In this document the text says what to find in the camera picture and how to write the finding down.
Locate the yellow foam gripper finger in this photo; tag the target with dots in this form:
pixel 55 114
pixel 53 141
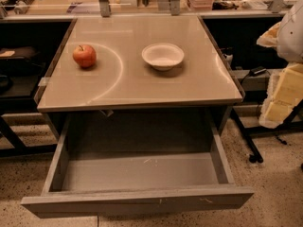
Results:
pixel 269 38
pixel 284 92

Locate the grey top drawer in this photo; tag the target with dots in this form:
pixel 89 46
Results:
pixel 138 162

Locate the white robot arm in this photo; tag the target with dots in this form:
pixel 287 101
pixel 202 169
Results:
pixel 290 35

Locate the grey drawer cabinet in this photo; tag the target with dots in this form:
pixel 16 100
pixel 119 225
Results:
pixel 120 79

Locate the black power adapter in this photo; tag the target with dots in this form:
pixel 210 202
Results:
pixel 257 71

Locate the white paper bowl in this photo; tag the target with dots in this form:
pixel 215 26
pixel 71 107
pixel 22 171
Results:
pixel 162 56

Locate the red apple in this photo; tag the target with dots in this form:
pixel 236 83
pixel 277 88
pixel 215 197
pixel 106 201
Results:
pixel 84 55

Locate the black chair left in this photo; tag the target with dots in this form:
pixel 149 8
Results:
pixel 20 69

